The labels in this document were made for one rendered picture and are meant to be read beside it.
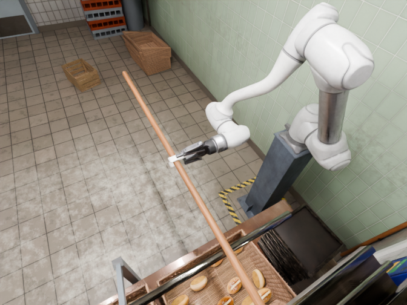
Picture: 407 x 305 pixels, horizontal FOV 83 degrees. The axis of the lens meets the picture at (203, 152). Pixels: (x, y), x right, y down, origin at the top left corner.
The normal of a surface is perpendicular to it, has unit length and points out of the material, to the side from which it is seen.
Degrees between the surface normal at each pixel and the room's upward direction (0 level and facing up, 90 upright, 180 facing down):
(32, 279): 0
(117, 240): 0
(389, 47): 90
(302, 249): 0
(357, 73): 85
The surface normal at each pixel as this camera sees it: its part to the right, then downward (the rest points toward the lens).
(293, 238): 0.06, -0.61
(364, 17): -0.87, 0.36
